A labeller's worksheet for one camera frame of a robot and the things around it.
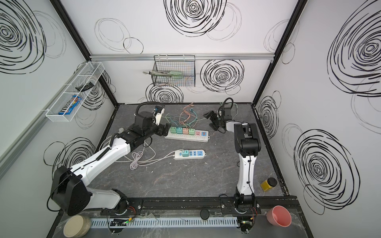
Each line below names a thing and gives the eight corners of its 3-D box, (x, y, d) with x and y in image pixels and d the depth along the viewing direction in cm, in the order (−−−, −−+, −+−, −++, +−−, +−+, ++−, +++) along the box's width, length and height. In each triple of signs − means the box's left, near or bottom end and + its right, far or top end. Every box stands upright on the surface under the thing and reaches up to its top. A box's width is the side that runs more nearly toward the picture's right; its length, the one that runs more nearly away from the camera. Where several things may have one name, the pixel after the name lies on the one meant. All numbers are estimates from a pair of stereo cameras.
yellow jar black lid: (260, 191, 80) (267, 186, 72) (258, 183, 82) (265, 177, 75) (270, 191, 80) (278, 186, 72) (267, 183, 82) (275, 177, 75)
